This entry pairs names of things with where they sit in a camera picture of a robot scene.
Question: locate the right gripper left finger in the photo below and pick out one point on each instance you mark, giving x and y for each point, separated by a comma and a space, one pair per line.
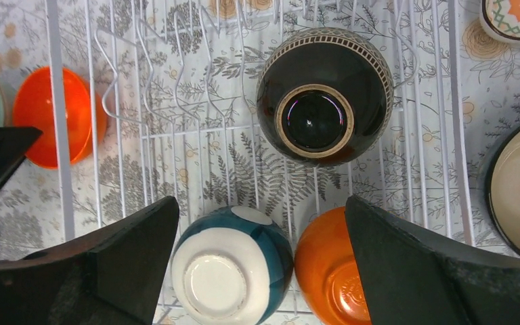
113, 275

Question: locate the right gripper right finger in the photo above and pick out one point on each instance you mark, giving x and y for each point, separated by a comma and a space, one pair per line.
412, 275

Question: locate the teal and white bowl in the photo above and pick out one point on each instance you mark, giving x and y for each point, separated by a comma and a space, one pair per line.
232, 266

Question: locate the black bowl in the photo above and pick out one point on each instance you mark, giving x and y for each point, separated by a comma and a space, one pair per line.
324, 97

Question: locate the small white floral bowl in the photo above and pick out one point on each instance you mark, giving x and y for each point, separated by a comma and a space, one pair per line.
500, 19

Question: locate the white wire dish rack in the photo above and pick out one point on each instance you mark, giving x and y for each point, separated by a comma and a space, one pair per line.
157, 98

